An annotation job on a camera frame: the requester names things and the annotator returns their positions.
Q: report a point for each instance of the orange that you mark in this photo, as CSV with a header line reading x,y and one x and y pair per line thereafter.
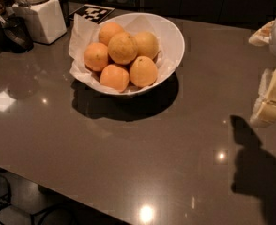
x,y
143,71
123,48
116,77
148,44
96,56
108,30

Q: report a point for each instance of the white paper liner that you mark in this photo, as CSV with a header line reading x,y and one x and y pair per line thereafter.
x,y
80,35

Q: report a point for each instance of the black white fiducial marker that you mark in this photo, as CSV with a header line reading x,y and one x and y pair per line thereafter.
x,y
93,13

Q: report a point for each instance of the black round appliance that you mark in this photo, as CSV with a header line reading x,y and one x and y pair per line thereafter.
x,y
17,36

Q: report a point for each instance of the white bowl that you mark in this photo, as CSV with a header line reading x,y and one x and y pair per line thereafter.
x,y
173,41

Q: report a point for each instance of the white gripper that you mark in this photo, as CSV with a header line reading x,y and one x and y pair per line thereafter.
x,y
264,109

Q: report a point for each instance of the white square jar base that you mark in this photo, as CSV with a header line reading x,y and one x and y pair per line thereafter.
x,y
45,22

